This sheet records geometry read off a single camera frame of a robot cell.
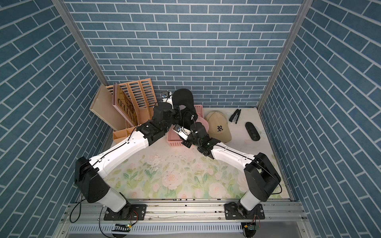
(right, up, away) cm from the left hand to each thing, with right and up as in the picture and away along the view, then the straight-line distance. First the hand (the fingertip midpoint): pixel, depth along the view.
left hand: (181, 104), depth 77 cm
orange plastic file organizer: (-33, +12, +32) cm, 48 cm away
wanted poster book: (-38, +4, +14) cm, 41 cm away
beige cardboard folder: (-51, 0, +15) cm, 53 cm away
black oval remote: (+48, -16, +28) cm, 58 cm away
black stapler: (+37, -6, +38) cm, 53 cm away
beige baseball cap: (+23, -13, +24) cm, 35 cm away
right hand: (0, -15, +7) cm, 17 cm away
